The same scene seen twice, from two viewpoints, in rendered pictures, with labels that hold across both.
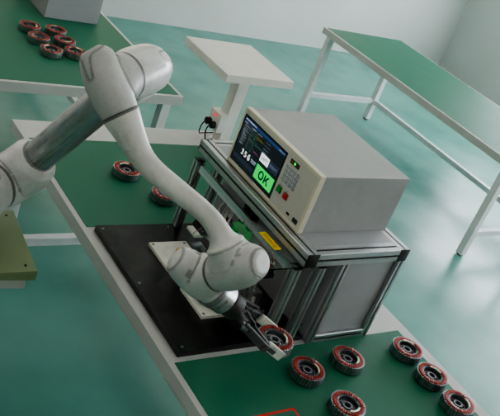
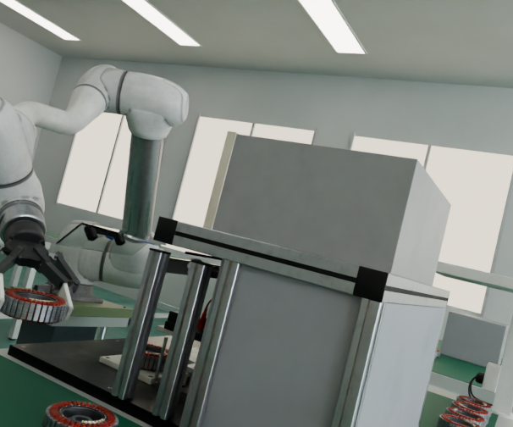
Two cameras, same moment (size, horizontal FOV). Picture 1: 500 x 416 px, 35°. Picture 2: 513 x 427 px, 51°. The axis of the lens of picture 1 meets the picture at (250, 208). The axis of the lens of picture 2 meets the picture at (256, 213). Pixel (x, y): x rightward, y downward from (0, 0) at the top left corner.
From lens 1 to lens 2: 2.54 m
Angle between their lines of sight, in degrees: 75
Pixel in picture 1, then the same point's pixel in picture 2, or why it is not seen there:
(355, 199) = (298, 183)
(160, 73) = (147, 84)
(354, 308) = (284, 407)
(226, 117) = (495, 368)
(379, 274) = (329, 329)
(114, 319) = not seen: outside the picture
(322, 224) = (245, 223)
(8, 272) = not seen: hidden behind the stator
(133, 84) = (103, 76)
